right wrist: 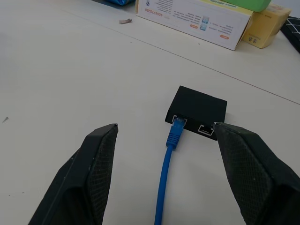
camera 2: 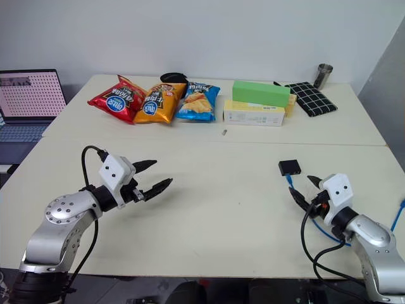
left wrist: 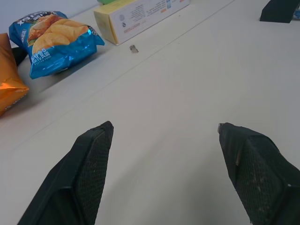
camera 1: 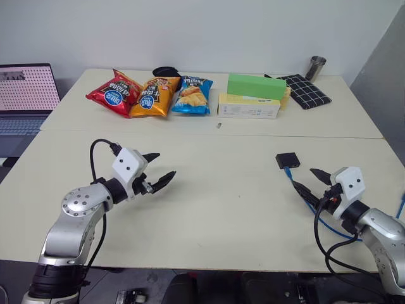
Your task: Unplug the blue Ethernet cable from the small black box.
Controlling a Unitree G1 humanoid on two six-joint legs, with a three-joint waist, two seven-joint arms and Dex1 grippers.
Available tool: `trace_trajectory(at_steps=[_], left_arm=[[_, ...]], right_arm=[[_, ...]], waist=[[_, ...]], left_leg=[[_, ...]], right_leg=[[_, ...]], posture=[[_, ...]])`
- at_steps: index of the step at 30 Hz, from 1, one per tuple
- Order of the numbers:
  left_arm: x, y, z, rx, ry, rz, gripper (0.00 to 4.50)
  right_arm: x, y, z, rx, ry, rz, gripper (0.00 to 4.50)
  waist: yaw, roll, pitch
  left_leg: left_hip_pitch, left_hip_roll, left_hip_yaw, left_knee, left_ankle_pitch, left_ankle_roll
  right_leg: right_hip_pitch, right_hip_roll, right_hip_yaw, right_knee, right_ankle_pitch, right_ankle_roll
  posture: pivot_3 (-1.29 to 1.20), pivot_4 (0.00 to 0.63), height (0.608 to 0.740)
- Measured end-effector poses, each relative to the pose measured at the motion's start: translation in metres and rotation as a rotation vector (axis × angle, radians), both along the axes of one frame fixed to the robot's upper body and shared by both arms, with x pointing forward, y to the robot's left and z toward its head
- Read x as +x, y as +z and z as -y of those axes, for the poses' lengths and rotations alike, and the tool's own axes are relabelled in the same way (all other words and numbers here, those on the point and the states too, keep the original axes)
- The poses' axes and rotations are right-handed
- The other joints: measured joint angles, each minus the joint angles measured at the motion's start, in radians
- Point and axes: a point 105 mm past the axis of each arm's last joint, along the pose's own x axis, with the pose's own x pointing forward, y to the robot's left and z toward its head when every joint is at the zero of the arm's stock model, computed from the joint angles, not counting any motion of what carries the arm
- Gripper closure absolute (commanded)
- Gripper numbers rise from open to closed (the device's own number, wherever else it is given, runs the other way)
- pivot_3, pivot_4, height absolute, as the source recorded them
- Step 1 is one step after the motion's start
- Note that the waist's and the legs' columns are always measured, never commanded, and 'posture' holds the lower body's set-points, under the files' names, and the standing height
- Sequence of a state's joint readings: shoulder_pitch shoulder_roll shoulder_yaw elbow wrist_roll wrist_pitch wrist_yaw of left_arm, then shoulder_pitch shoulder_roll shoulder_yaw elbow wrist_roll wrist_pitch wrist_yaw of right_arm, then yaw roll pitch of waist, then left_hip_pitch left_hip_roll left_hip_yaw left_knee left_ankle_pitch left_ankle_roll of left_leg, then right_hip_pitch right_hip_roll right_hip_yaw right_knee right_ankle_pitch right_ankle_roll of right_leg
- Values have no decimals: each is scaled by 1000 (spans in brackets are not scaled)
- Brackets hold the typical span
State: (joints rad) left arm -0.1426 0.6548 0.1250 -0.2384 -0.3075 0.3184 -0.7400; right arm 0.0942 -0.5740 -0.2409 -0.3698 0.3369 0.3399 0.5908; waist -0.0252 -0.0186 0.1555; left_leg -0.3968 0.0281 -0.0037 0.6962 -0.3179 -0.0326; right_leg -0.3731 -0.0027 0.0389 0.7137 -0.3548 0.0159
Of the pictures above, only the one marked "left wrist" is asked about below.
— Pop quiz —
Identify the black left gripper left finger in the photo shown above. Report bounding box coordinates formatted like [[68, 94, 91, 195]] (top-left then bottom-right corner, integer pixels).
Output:
[[16, 120, 114, 225]]

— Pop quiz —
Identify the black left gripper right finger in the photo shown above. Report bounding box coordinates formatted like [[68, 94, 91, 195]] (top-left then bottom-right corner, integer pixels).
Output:
[[217, 122, 300, 225]]

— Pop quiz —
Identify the orange snack bag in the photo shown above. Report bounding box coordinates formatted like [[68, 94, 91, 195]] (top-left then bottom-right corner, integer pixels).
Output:
[[0, 33, 30, 118]]

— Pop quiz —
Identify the blue potato chip bag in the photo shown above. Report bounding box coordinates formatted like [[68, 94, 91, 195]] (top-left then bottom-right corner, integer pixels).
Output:
[[8, 10, 105, 80]]

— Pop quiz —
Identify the black block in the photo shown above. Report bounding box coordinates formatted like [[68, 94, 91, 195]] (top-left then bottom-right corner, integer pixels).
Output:
[[259, 0, 299, 24]]

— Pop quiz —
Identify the yellow and white carton box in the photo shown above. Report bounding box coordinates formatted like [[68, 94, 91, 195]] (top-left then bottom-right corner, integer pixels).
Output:
[[93, 0, 191, 45]]

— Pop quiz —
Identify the green object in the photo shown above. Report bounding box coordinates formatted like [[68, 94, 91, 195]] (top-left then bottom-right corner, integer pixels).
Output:
[[97, 0, 122, 6]]

